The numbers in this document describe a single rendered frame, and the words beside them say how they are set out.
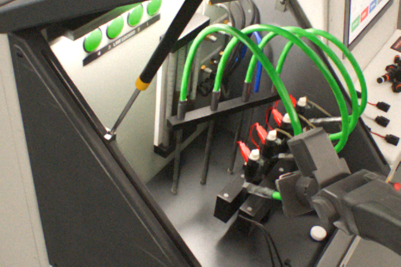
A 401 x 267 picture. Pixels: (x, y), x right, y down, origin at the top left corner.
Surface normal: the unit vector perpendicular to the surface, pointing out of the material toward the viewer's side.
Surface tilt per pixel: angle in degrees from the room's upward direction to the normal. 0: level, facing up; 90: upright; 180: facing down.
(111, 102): 90
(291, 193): 45
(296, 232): 0
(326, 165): 41
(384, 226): 104
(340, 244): 0
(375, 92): 0
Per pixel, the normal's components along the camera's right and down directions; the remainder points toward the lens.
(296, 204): 0.15, -0.07
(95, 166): -0.57, 0.50
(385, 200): -0.37, -0.91
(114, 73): 0.82, 0.43
